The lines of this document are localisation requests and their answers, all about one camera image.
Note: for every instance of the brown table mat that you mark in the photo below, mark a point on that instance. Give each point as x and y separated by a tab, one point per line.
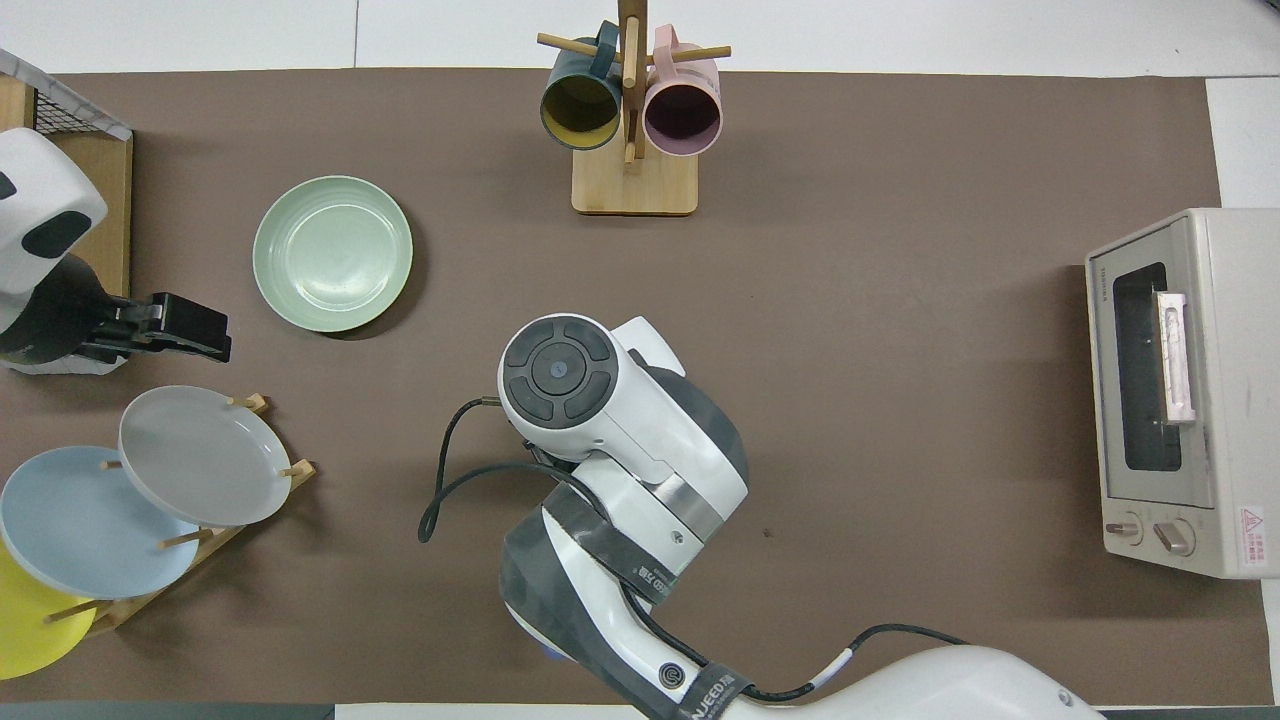
900	200

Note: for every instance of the yellow plate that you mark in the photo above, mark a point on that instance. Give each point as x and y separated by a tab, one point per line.
30	630

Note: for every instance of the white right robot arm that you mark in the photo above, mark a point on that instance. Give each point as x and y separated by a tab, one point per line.
640	450

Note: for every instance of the grey plate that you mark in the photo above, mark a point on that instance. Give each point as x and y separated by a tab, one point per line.
205	455

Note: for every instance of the wooden shelf unit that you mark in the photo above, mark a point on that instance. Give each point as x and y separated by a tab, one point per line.
105	210

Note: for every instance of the teal mug yellow inside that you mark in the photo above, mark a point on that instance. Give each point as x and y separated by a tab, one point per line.
580	108

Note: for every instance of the light blue plate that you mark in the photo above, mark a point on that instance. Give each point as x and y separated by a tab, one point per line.
80	530

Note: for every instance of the green plate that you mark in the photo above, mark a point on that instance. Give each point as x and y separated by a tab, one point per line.
332	255

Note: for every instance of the wooden plate rack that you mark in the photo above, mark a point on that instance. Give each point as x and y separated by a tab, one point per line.
130	605

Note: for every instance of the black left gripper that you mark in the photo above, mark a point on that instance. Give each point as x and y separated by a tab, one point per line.
60	320

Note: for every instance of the white toaster oven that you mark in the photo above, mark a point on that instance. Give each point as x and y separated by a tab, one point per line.
1200	400

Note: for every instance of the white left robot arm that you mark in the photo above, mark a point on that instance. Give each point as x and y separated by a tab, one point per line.
35	200

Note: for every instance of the wooden mug rack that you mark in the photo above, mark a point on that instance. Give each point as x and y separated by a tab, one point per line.
635	185

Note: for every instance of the pink mug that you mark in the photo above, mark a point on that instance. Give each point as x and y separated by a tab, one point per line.
683	115

